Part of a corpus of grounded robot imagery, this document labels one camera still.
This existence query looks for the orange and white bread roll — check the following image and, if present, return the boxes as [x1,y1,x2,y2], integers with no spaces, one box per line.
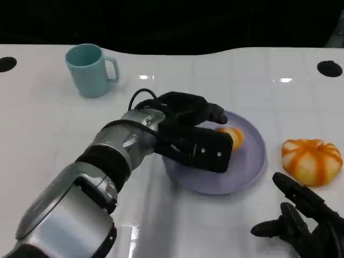
[281,138,344,188]
[216,126,246,151]

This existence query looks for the lilac plate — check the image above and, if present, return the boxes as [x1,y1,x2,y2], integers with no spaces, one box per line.
[161,110,267,196]

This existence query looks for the pale green mug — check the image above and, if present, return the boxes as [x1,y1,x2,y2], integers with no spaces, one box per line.
[64,44,120,99]

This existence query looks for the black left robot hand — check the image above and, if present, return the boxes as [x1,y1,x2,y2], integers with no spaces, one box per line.
[155,91,229,127]

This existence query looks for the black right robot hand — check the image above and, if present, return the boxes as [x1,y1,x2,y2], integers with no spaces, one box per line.
[250,171,344,258]

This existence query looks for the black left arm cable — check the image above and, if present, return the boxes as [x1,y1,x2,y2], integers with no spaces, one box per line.
[128,88,162,111]

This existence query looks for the black round table grommet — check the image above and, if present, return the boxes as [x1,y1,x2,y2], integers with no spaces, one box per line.
[317,60,343,78]
[0,56,18,73]

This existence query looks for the grey object beyond table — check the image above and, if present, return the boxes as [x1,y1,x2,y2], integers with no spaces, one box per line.
[324,10,344,48]

